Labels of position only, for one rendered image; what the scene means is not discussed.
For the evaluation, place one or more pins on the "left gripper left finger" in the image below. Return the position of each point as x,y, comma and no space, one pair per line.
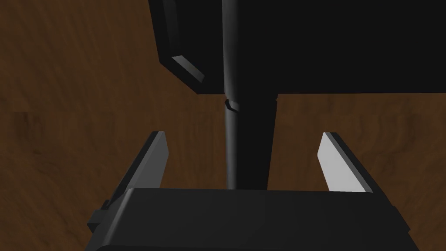
150,167

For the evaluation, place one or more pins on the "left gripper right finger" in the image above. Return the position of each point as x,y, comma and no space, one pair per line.
339,170

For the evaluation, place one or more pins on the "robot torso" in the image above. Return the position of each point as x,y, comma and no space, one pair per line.
313,45

